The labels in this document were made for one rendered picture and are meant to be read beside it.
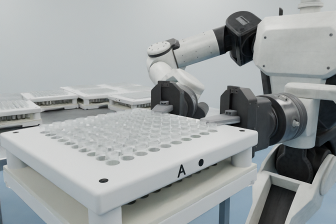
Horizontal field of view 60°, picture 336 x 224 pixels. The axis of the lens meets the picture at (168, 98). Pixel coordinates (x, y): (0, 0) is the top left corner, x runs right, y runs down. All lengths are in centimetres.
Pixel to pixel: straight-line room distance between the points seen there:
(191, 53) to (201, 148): 65
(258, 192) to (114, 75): 393
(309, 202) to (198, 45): 54
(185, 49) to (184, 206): 70
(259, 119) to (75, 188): 31
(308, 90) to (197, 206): 34
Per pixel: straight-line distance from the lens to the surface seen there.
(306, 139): 61
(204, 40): 96
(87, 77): 463
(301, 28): 82
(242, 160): 40
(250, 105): 45
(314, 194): 85
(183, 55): 95
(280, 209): 89
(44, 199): 34
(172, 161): 29
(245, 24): 96
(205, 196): 34
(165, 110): 50
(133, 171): 27
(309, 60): 81
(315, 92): 59
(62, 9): 470
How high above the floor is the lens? 112
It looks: 9 degrees down
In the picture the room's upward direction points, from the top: straight up
